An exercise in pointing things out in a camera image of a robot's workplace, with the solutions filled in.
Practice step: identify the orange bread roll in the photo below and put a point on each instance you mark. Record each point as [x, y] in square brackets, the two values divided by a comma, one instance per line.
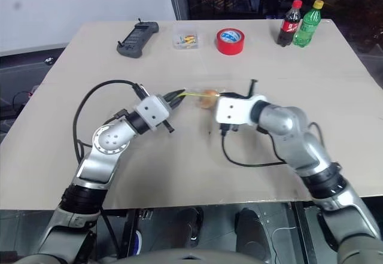
[207, 100]

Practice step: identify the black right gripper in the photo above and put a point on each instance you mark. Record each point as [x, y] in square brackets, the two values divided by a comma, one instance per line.
[237, 94]

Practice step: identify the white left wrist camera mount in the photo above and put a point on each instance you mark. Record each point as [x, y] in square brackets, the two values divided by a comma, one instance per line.
[152, 111]

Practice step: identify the grey remote controller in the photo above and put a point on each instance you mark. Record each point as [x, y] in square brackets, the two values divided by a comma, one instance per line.
[136, 39]

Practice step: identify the cola bottle red cap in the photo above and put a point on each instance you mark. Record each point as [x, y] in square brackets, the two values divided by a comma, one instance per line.
[287, 29]

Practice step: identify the green bottle yellow cap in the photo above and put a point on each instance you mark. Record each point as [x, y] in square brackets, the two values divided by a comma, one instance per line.
[306, 29]

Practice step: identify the clear zip bag yellow seal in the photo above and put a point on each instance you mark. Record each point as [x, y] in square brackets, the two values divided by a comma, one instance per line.
[194, 95]

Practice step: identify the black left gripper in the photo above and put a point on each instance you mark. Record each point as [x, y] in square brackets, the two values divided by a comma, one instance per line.
[168, 103]

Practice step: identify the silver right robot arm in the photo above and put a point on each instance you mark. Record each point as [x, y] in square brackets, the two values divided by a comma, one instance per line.
[299, 144]

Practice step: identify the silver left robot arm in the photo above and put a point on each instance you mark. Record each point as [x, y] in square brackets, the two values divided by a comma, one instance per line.
[101, 144]

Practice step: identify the black rounded shape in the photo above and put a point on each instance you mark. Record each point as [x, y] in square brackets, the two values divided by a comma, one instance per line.
[190, 223]
[249, 234]

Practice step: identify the clear plastic box small parts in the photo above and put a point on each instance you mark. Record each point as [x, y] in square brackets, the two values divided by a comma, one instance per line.
[186, 39]

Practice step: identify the black table leg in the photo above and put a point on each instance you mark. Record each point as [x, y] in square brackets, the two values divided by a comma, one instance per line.
[130, 234]
[303, 234]

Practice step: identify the grey robot torso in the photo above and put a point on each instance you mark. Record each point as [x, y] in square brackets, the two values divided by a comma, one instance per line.
[179, 256]

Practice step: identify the blue shoe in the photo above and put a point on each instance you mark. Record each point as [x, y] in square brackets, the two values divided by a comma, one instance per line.
[137, 241]

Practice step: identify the red tape roll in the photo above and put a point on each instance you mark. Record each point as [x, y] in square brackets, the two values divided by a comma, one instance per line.
[229, 46]

